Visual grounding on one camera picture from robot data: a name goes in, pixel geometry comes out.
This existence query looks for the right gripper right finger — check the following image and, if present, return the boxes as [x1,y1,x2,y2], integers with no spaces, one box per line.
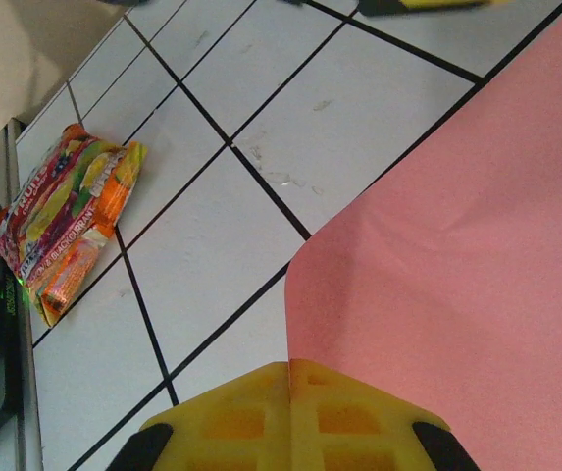
[288,357,481,471]

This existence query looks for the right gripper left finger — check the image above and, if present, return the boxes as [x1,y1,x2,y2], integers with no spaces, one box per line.
[106,361,292,471]

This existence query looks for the pink paper sheet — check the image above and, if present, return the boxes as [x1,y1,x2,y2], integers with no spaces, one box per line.
[283,0,562,471]

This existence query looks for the colourful fruit candy packet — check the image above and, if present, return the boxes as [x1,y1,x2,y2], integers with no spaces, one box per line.
[0,123,148,328]

